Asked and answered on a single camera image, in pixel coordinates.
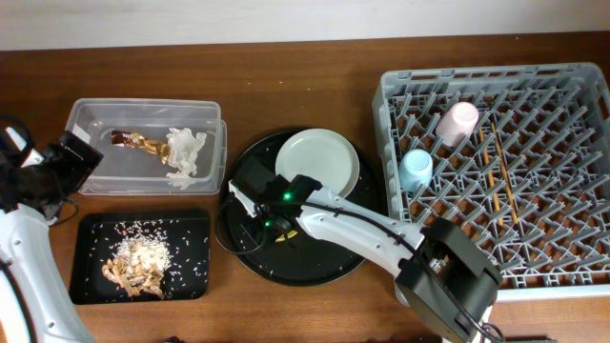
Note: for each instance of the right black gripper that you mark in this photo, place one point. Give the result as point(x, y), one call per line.
point(254, 176)

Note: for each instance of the yellow plastic bowl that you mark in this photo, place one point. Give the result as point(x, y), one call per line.
point(283, 236)

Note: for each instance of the grey round plate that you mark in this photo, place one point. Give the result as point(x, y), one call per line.
point(323, 155)

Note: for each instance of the white napkin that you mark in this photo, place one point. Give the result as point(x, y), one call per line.
point(184, 149)

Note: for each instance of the blue plastic cup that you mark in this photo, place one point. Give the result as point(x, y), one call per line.
point(415, 169)

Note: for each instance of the gold brown snack wrapper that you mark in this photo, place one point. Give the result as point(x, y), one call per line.
point(135, 140)

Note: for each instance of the pink plastic cup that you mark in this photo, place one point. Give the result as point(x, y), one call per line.
point(457, 123)

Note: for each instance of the wooden chopstick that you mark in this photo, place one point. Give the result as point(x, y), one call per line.
point(505, 176)
point(490, 178)

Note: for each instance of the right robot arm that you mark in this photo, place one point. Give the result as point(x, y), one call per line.
point(438, 270)

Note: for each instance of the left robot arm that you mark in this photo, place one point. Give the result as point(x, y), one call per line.
point(35, 304)

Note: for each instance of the rice and nutshell waste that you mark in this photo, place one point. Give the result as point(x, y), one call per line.
point(138, 265)

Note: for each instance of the grey dishwasher rack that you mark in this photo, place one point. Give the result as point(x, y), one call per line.
point(553, 128)

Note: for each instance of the round black tray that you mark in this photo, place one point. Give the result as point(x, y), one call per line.
point(303, 261)

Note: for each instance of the black rectangular tray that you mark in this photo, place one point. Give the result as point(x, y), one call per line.
point(188, 235)

